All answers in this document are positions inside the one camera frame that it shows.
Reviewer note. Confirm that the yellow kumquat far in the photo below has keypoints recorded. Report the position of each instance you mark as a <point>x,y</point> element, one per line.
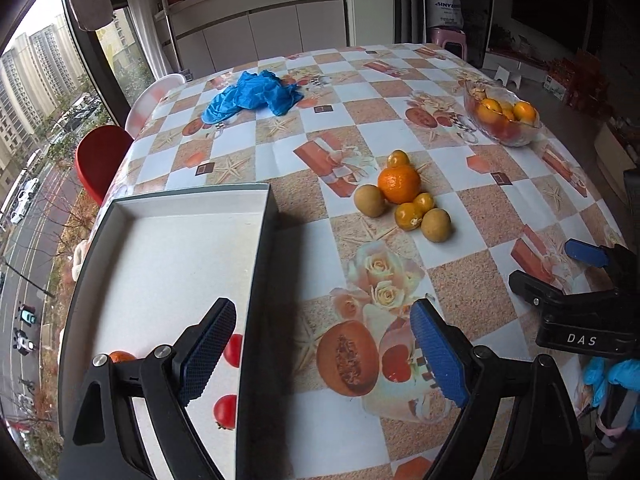
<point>397,158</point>

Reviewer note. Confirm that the white shallow box tray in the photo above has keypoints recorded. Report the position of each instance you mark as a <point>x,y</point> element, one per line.
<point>155,266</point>

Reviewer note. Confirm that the blue crumpled gloves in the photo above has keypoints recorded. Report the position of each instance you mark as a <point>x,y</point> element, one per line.
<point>253,92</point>

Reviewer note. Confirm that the red tomato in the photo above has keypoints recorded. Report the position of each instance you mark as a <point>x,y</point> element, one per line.
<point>233,350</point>
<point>224,411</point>

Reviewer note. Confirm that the large orange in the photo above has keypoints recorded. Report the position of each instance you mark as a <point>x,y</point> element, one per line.
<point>399,184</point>
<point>119,356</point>

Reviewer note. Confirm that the pink plastic stool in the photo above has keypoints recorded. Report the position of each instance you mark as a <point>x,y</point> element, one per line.
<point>451,39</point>

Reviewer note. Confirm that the red chair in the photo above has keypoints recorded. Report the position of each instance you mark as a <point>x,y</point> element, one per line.
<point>98,157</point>

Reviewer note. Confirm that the white cabinet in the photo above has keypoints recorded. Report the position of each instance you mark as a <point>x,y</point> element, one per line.
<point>206,36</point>

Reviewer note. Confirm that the orange fruit in bowl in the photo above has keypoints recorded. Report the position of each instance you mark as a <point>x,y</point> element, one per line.
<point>489,111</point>

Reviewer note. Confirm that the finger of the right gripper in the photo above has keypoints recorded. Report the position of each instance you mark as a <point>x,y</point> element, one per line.
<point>544,297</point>
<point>591,255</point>

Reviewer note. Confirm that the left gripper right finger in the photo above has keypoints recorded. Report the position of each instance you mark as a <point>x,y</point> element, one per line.
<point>447,351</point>

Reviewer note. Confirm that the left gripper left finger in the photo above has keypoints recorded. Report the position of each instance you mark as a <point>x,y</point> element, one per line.
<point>199,348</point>

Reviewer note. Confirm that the yellow kumquat small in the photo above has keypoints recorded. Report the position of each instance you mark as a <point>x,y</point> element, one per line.
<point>424,202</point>

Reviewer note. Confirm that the glass fruit bowl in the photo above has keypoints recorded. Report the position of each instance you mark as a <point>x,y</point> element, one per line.
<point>509,131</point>

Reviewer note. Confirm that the blue gloved right hand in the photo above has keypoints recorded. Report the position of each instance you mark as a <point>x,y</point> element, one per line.
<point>601,374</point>

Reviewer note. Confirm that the white paper bag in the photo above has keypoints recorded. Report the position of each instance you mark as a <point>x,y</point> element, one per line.
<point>444,13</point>

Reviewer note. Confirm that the white chair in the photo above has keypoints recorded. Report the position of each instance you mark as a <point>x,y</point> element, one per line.
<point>143,108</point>

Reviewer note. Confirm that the yellow kumquat large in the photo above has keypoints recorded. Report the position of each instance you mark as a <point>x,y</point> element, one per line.
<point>408,216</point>

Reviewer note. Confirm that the checkered patterned tablecloth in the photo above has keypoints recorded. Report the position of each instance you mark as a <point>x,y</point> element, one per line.
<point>510,209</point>

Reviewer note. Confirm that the brown longan fruit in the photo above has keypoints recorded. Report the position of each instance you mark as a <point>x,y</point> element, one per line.
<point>369,200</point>
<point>436,225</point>

